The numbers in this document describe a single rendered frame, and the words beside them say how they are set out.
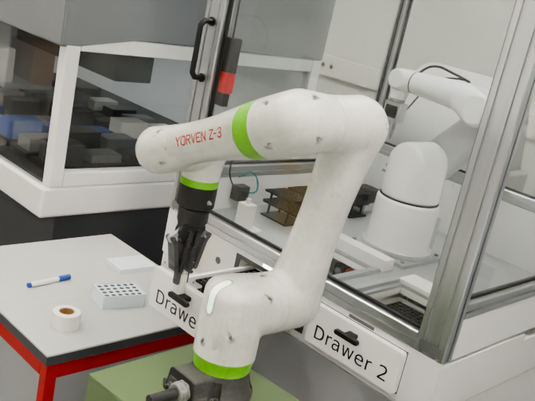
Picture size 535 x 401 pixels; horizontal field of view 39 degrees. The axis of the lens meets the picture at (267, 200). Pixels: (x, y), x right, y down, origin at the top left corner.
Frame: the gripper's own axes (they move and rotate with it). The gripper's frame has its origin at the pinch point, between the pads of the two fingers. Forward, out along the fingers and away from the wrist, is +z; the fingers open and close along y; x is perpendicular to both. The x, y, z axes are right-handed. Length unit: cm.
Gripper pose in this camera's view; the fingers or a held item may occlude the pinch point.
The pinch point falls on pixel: (179, 283)
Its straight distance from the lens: 189.6
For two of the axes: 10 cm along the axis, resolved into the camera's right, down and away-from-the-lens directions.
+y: -7.0, 0.6, -7.1
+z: -2.1, 9.4, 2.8
